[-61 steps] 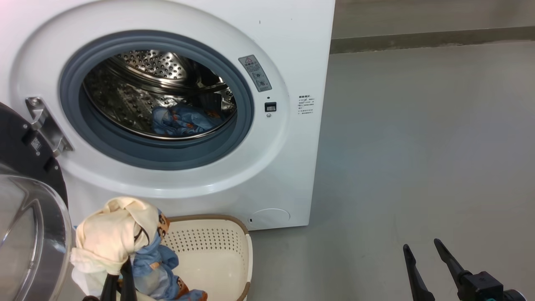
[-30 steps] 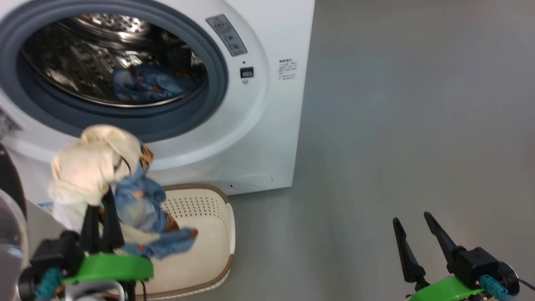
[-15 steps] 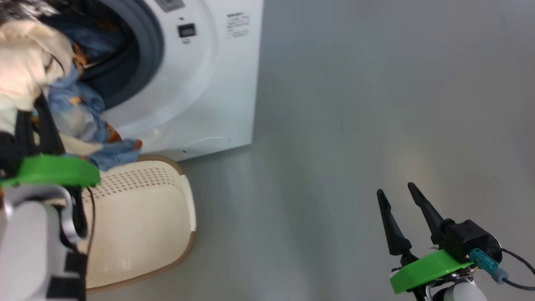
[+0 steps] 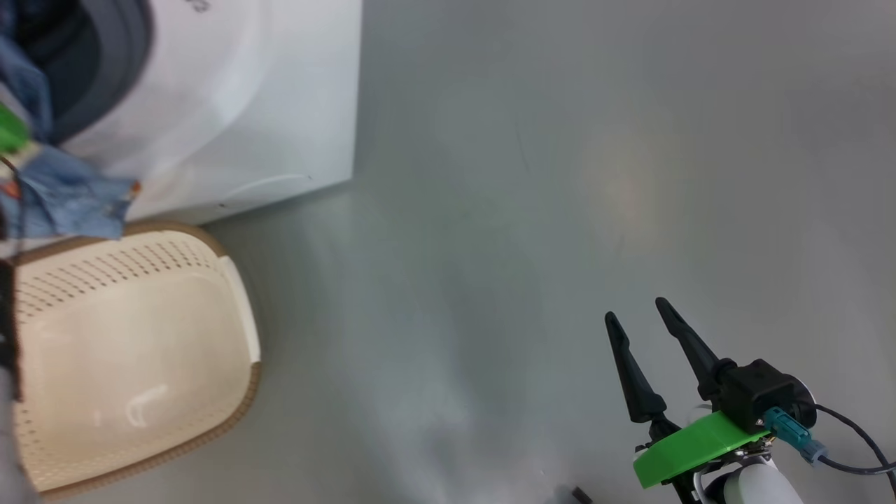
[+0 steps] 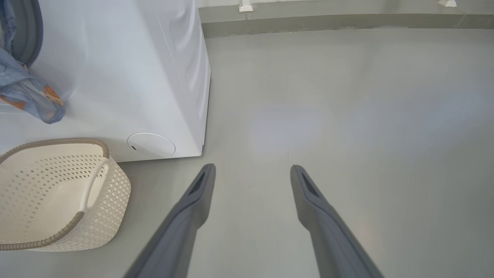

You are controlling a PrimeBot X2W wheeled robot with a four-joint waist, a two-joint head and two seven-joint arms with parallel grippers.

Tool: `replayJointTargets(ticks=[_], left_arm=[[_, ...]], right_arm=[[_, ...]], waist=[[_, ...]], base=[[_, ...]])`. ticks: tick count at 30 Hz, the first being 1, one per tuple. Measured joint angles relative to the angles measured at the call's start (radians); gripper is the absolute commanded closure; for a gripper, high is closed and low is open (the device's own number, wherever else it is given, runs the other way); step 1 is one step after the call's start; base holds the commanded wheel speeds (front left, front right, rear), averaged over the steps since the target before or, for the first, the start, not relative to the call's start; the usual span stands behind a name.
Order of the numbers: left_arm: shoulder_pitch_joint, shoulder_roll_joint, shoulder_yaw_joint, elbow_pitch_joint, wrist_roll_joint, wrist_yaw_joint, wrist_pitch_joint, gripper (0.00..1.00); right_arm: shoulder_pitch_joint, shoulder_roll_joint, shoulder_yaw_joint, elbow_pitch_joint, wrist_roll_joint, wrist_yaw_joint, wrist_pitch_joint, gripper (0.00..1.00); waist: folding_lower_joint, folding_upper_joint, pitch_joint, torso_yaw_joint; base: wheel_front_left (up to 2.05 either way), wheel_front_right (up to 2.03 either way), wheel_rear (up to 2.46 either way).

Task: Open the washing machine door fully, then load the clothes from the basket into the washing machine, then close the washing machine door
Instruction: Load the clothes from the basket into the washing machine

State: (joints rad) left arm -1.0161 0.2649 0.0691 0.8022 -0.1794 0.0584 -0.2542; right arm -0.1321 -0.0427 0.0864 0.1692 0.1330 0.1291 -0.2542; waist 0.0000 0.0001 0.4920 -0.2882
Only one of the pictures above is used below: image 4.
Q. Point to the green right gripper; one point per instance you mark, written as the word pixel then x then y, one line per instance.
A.
pixel 689 448

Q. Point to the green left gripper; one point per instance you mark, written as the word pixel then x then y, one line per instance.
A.
pixel 10 129

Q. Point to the blue cartoon-print garment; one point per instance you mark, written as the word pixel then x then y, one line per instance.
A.
pixel 70 196

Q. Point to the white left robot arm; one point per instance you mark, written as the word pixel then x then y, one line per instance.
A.
pixel 7 329

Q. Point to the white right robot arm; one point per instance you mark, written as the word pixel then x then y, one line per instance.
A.
pixel 759 486

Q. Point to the grey rubber door gasket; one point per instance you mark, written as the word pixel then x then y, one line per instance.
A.
pixel 119 63

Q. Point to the white front-load washing machine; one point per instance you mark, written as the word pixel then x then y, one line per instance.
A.
pixel 266 105

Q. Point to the cream perforated laundry basket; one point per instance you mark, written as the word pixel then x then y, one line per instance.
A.
pixel 140 350

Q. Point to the round filter cover panel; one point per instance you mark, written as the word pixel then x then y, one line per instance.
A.
pixel 269 185

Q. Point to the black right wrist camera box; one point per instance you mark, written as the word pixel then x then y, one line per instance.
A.
pixel 759 388

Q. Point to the teal right camera connector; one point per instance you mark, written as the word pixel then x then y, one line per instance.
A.
pixel 791 432

